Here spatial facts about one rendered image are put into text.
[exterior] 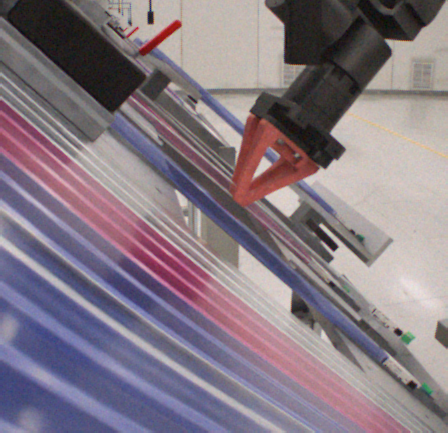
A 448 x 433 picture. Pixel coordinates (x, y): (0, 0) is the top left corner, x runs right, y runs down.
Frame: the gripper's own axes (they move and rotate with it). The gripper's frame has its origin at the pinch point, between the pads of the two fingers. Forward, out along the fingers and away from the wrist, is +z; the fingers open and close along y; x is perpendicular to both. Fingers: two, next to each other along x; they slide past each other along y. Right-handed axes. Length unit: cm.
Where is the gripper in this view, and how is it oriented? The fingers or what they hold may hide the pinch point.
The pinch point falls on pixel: (241, 193)
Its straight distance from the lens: 49.3
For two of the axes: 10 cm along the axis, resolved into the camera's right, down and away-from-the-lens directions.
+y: 2.3, 3.2, -9.2
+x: 7.5, 5.5, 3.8
